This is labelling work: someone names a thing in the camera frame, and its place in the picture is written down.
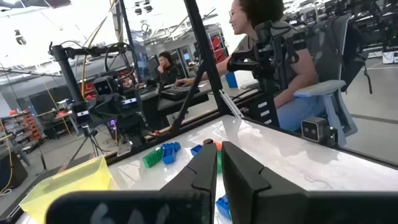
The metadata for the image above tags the red parts rack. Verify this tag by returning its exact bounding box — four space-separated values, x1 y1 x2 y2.
0 108 43 147

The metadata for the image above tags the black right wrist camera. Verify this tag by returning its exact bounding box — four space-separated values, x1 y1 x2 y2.
92 76 114 97

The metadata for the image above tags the black right gripper camera cable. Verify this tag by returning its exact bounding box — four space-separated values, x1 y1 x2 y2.
104 42 138 82

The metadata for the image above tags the black frame-mounted camera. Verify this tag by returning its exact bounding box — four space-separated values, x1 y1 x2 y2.
300 116 338 147

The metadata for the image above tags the yellow cable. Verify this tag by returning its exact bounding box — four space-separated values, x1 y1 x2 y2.
80 0 121 98

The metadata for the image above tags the person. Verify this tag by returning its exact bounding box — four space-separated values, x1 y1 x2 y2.
175 0 327 133
152 51 180 86

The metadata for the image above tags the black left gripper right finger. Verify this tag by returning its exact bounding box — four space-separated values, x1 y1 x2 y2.
222 141 398 224

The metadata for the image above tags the grey office chair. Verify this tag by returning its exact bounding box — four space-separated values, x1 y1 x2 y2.
294 14 374 147

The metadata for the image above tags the yellow translucent plastic bin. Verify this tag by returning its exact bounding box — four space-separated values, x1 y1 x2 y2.
19 155 121 224

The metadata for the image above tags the blue cup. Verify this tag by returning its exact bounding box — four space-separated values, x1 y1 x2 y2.
224 72 239 89

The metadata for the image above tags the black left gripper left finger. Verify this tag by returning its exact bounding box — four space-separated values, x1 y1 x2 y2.
46 142 218 224

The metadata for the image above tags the black keyboard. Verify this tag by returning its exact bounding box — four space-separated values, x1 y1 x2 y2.
160 86 200 101

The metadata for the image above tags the black pole stand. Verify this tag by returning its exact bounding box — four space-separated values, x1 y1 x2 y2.
48 42 125 103

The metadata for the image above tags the grey office desk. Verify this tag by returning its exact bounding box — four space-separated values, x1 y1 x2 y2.
139 79 259 125

